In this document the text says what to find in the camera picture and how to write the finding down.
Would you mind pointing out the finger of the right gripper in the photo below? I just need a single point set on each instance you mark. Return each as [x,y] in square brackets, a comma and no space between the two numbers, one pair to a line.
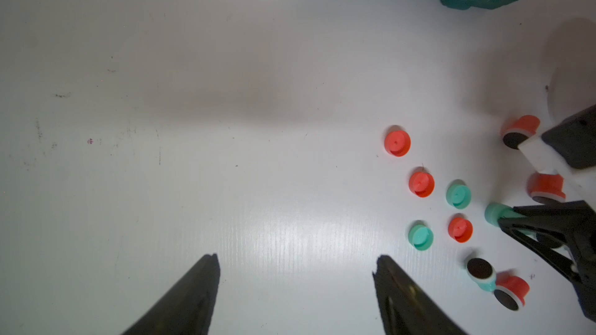
[563,235]

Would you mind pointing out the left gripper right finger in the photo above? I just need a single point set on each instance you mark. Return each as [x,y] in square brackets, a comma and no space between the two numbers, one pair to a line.
[404,307]

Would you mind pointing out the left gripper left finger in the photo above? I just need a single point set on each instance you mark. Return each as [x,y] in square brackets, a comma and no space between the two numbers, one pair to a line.
[188,307]

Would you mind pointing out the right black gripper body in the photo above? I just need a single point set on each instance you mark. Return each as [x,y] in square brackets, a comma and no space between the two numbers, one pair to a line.
[574,139]

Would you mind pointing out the green stamp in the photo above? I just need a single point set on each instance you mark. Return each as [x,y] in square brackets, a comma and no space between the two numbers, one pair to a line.
[482,273]
[497,211]

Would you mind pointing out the red stamp bottom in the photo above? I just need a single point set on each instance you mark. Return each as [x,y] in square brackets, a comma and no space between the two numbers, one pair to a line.
[511,292]

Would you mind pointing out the red stamp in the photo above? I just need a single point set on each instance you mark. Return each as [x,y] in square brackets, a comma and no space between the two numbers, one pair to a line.
[546,189]
[516,131]
[511,292]

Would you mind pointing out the red cap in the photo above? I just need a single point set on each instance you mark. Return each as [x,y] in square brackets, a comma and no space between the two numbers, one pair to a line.
[421,184]
[397,143]
[460,229]

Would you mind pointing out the red stamp middle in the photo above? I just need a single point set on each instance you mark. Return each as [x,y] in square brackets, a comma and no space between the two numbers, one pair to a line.
[546,189]

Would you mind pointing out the red stamp top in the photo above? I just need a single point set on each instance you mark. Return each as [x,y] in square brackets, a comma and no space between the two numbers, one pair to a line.
[516,131]

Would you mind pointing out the green cap lower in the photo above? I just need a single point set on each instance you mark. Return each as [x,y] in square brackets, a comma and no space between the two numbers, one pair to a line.
[421,237]

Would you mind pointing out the green cap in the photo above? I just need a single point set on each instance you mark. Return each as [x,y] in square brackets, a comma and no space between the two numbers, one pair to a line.
[458,195]
[421,237]

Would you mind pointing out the green cap upper left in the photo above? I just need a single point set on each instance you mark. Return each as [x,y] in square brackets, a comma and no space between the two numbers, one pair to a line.
[458,195]

